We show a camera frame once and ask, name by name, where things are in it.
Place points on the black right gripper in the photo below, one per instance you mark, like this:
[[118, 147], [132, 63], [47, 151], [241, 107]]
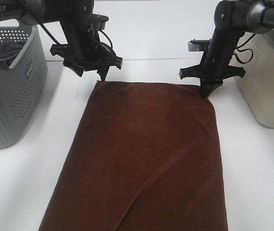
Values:
[[214, 66]]

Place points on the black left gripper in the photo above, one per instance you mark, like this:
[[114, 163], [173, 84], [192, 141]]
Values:
[[84, 50]]

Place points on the brown towel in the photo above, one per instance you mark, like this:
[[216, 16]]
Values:
[[145, 157]]

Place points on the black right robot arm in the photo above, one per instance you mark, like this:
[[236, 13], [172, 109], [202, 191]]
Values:
[[232, 19]]

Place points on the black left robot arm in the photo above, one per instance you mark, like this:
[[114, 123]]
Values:
[[39, 12]]

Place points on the dark grey towel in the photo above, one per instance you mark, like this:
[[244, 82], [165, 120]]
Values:
[[9, 50]]

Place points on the beige bin with grey rim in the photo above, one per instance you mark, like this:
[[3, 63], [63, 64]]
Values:
[[257, 85]]

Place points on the grey perforated laundry basket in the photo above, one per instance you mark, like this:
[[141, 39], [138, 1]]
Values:
[[21, 83]]

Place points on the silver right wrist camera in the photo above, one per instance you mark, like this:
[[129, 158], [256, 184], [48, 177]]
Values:
[[198, 45]]

